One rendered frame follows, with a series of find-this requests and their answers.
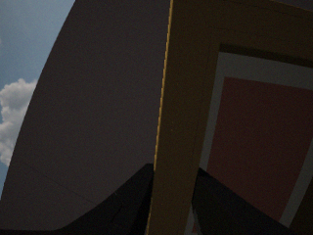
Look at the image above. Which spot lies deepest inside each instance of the brown wooden picture frame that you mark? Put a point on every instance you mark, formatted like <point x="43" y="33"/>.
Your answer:
<point x="237" y="101"/>

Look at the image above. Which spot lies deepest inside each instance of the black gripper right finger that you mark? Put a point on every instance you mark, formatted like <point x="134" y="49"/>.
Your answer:
<point x="219" y="211"/>

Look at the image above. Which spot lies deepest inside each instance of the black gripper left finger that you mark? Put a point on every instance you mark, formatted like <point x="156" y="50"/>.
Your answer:
<point x="123" y="213"/>

